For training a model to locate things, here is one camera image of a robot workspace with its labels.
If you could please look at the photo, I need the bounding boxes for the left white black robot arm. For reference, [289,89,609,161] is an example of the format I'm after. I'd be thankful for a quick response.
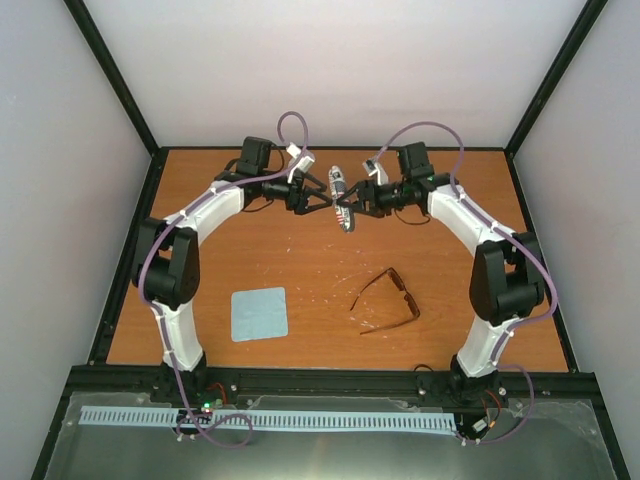
[131,137,332,403]

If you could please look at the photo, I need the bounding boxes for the black frame post left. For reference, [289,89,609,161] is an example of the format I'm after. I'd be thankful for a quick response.
[63,0,162,154]

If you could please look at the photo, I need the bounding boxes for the brown tinted sunglasses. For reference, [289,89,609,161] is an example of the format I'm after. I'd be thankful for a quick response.
[349,267,421,335]

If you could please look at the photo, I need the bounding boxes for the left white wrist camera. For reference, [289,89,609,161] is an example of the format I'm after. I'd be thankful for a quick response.
[286,143,315,183]

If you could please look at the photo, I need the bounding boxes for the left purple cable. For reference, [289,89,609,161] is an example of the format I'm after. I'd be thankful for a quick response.
[138,111,311,449]

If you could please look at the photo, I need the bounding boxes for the purple cable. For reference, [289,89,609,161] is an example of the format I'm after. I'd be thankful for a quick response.
[372,121,560,447]
[138,111,311,449]

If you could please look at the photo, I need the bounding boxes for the black aluminium front rail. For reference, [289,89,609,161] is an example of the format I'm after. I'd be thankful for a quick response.
[69,364,599,401]

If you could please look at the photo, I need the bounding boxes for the light blue cleaning cloth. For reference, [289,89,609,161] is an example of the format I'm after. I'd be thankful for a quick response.
[231,287,289,343]

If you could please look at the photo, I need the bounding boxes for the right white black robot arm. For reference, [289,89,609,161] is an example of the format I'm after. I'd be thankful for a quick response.
[329,142,545,404]

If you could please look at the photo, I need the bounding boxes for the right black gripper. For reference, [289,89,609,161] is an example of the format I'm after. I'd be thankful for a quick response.
[338,178,411,219]

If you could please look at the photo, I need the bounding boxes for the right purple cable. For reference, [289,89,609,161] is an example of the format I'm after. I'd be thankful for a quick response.
[372,121,560,447]

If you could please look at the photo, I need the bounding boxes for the flag newsprint glasses case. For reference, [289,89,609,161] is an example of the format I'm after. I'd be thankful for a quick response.
[327,164,357,235]

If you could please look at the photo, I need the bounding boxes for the black frame post right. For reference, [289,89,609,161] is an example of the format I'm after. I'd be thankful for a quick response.
[504,0,608,160]

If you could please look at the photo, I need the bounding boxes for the light blue slotted cable duct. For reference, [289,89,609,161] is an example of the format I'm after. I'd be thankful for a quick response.
[78,406,456,435]

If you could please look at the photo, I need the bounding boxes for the black frame post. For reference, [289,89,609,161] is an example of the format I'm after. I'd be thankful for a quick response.
[63,0,162,154]
[504,0,608,160]

